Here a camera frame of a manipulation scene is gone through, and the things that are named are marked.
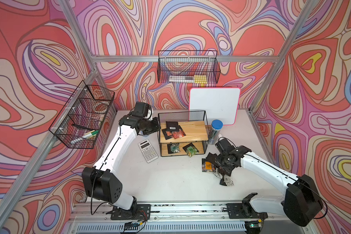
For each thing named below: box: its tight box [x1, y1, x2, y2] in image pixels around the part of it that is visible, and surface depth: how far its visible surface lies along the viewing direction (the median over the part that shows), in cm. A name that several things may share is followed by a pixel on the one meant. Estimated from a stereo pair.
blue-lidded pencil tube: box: [208, 119, 224, 145], surface depth 88 cm
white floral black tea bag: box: [219, 175, 234, 187], surface depth 84 cm
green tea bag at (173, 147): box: [167, 142, 181, 155], surface depth 98 cm
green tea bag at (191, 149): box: [182, 142, 200, 158], surface depth 97 cm
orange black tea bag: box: [201, 161, 215, 173], surface depth 90 cm
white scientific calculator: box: [137, 138, 159, 164], surface depth 97 cm
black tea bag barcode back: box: [165, 120, 179, 133], surface depth 88 cm
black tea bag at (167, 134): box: [161, 128, 174, 140], surface depth 86 cm
